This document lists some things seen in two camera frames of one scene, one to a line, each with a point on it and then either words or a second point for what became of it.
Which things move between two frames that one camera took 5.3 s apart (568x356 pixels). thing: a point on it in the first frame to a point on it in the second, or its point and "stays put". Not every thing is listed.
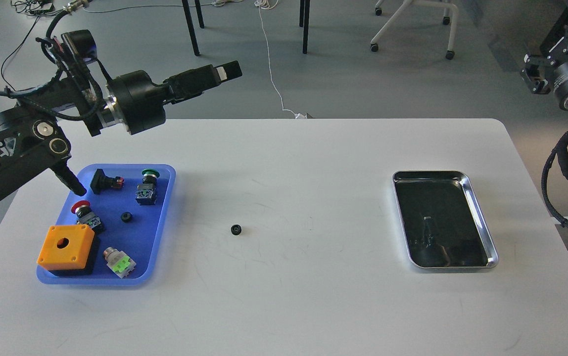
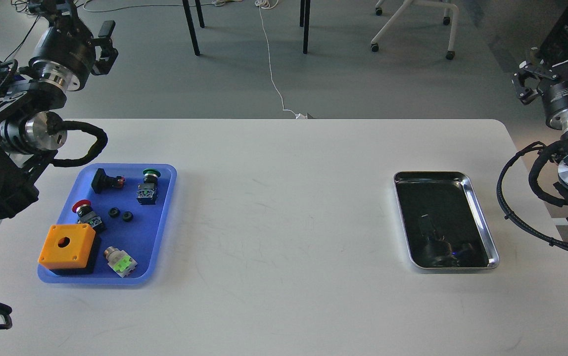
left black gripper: [141, 102] to [65, 55]
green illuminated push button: [118, 261] stays put
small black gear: [236, 229] to [114, 212]
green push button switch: [146, 193] stays put
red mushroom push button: [86, 216] stays put
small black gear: [126, 216] stays put
